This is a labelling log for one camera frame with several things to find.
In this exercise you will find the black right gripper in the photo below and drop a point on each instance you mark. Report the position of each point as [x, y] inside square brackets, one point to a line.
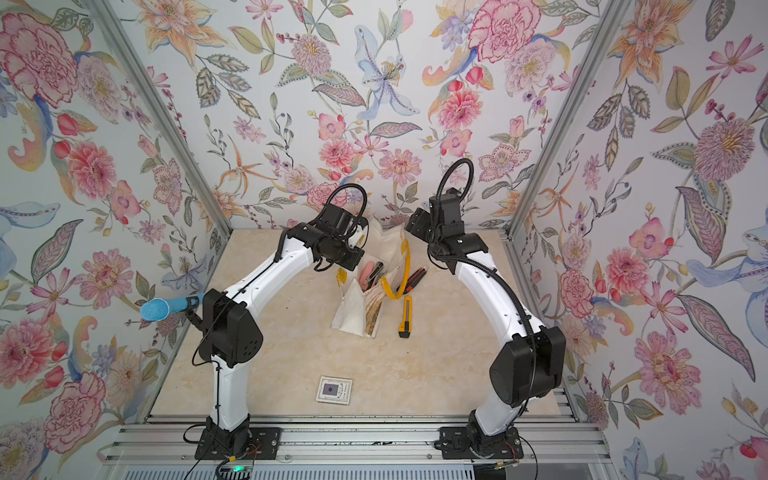
[421, 223]

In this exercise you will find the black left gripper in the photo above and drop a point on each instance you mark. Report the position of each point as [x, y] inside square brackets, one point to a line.
[354, 257]

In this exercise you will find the white canvas pouch yellow handles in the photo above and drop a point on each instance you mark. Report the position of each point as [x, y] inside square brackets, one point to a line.
[359, 312]

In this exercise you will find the yellow black utility knife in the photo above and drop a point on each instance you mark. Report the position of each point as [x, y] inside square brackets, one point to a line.
[374, 274]

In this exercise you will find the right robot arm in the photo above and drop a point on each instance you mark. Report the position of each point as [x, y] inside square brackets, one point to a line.
[529, 363]

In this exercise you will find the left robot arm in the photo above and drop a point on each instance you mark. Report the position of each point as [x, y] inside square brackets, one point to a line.
[231, 337]

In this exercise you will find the small square marker card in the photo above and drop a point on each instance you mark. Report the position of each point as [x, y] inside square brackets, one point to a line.
[333, 390]

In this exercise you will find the blue foam microphone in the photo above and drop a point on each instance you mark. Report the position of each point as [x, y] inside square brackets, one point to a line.
[159, 309]

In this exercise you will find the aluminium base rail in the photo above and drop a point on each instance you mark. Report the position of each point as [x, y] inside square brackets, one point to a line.
[359, 447]

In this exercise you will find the aluminium corner post right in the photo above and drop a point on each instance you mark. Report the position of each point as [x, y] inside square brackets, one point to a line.
[604, 31]

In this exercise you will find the aluminium corner post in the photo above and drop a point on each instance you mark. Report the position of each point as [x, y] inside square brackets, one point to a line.
[107, 21]
[604, 31]

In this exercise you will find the aluminium corner post left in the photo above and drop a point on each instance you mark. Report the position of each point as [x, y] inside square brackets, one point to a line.
[107, 21]

